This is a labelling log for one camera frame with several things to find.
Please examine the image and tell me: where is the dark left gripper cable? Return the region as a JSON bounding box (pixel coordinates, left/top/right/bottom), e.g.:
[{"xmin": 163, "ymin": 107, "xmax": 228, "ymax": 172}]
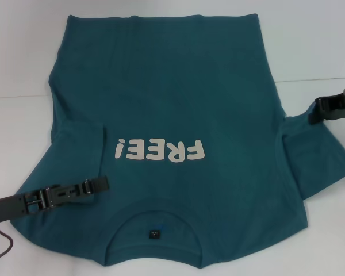
[{"xmin": 0, "ymin": 221, "xmax": 16, "ymax": 261}]

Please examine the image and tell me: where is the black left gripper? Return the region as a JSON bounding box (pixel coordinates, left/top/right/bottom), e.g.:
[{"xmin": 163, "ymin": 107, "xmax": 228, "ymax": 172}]
[{"xmin": 0, "ymin": 175, "xmax": 110, "ymax": 226}]

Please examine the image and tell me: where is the teal t-shirt with FREE print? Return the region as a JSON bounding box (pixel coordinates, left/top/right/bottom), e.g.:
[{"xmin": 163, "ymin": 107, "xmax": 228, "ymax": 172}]
[{"xmin": 10, "ymin": 13, "xmax": 345, "ymax": 261}]

